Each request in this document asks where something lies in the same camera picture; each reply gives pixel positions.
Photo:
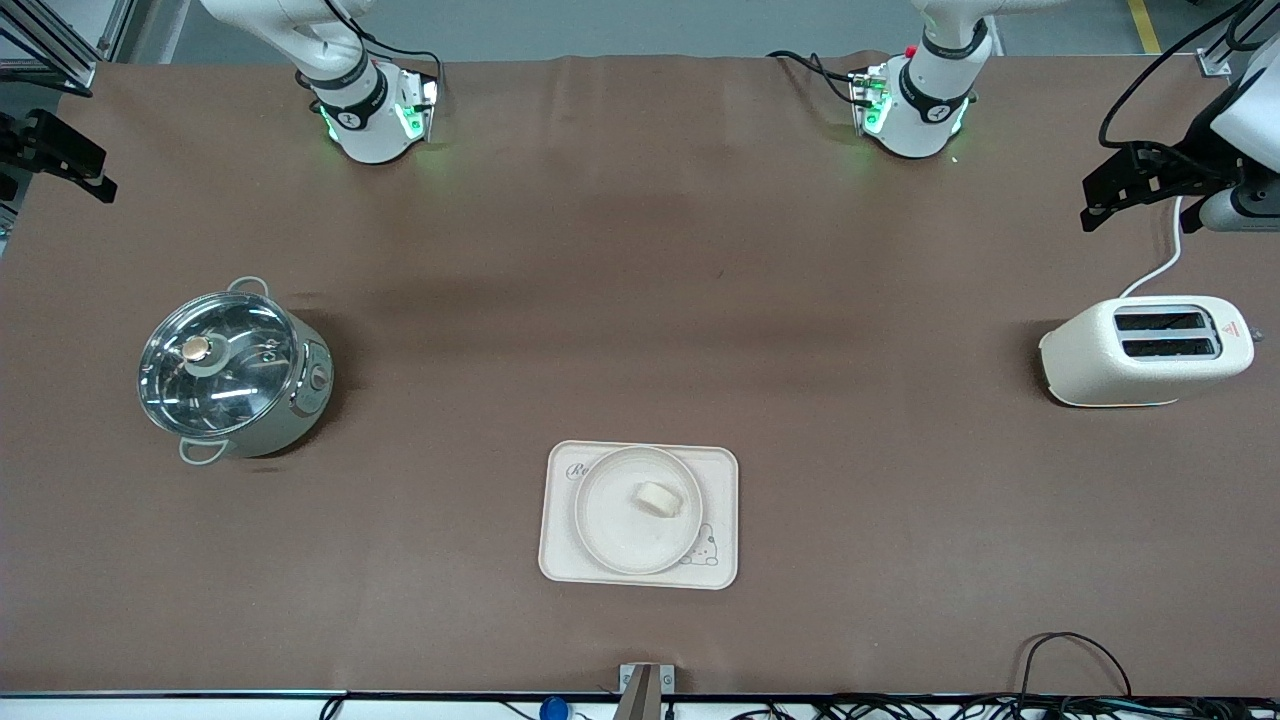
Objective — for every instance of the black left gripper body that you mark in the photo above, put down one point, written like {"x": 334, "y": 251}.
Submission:
{"x": 1197, "y": 160}

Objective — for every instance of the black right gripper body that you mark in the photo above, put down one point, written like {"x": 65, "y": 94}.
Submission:
{"x": 22, "y": 141}

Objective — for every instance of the white steamed bun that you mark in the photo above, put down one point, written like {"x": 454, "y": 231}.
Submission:
{"x": 655, "y": 499}

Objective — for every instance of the cream round plate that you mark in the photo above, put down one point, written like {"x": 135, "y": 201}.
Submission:
{"x": 620, "y": 535}

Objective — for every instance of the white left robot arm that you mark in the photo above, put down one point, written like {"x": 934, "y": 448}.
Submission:
{"x": 920, "y": 110}

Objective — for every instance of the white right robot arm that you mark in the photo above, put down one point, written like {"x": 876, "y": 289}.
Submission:
{"x": 365, "y": 120}

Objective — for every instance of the cream rabbit print tray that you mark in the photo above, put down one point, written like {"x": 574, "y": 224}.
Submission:
{"x": 560, "y": 560}

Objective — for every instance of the cream two-slot toaster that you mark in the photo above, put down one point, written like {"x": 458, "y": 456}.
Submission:
{"x": 1110, "y": 365}

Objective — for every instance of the glass pot lid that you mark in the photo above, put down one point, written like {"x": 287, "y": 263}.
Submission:
{"x": 215, "y": 365}

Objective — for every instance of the pale green electric pot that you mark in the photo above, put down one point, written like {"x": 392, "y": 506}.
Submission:
{"x": 305, "y": 390}

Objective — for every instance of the brown table cover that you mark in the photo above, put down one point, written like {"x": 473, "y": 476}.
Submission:
{"x": 640, "y": 250}

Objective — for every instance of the blue round cap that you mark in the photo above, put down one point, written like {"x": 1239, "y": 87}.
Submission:
{"x": 553, "y": 709}

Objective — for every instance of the aluminium frame profile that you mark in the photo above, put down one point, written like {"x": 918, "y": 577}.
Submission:
{"x": 1215, "y": 62}
{"x": 60, "y": 45}

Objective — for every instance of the grey metal bracket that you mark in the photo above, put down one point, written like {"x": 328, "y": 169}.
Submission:
{"x": 645, "y": 690}

